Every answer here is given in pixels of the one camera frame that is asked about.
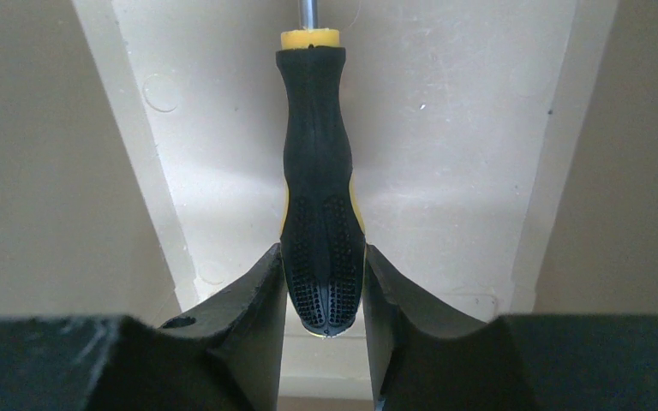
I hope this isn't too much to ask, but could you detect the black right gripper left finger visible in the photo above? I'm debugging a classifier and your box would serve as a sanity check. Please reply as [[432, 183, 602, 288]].
[[0, 246, 287, 410]]

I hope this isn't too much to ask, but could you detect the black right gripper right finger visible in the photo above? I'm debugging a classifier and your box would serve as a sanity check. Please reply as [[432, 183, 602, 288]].
[[363, 247, 658, 410]]

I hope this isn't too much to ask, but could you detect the black yellow screwdriver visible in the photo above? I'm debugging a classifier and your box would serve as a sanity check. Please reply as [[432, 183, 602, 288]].
[[276, 1, 366, 337]]

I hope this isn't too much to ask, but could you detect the tan plastic toolbox bin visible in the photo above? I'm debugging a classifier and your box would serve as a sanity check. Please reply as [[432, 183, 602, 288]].
[[0, 1, 658, 401]]

